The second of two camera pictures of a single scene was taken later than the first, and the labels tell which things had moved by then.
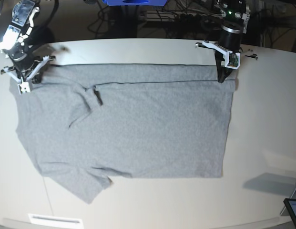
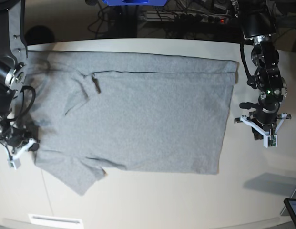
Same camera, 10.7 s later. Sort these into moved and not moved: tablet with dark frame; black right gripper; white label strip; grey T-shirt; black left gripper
Moved: grey T-shirt; black right gripper; black left gripper
Not moved: tablet with dark frame; white label strip
